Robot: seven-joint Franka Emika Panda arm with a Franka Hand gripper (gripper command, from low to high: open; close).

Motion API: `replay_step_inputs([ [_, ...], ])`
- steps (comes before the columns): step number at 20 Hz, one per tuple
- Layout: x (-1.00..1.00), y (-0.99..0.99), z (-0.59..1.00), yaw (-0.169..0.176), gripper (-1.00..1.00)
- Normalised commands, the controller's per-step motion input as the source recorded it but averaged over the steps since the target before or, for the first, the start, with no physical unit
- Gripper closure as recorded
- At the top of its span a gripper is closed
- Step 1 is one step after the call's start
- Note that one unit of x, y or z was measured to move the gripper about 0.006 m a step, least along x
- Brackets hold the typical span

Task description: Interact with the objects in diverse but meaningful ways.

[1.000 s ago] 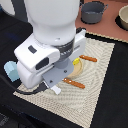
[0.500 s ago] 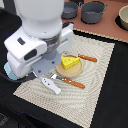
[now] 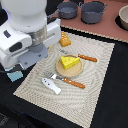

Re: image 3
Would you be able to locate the round wooden plate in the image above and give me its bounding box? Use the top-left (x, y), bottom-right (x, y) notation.
top-left (56, 55), bottom-right (83, 78)

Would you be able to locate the knife with orange handle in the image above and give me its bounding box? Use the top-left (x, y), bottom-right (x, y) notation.
top-left (59, 49), bottom-right (97, 62)

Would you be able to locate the orange bread loaf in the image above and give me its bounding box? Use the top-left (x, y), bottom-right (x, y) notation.
top-left (59, 32), bottom-right (71, 47)

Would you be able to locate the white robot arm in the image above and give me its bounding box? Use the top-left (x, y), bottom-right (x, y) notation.
top-left (0, 0), bottom-right (61, 73)

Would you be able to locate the grey saucepan with handle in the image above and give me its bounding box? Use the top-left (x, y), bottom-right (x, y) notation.
top-left (49, 1), bottom-right (78, 19)

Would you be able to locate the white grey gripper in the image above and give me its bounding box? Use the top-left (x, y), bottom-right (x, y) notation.
top-left (0, 18), bottom-right (61, 69)

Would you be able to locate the fork with orange handle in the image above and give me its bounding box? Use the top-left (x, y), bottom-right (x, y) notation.
top-left (44, 71), bottom-right (85, 89)

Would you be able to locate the grey two-handled pot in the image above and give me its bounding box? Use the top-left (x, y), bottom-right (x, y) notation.
top-left (79, 1), bottom-right (108, 24)

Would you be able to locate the yellow cheese wedge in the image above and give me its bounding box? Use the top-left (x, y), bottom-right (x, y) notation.
top-left (60, 56), bottom-right (79, 69)

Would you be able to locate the beige bowl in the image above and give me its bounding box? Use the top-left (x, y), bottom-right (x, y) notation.
top-left (119, 5), bottom-right (128, 30)

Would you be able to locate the woven beige placemat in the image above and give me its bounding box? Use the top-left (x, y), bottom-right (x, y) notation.
top-left (14, 33), bottom-right (114, 128)

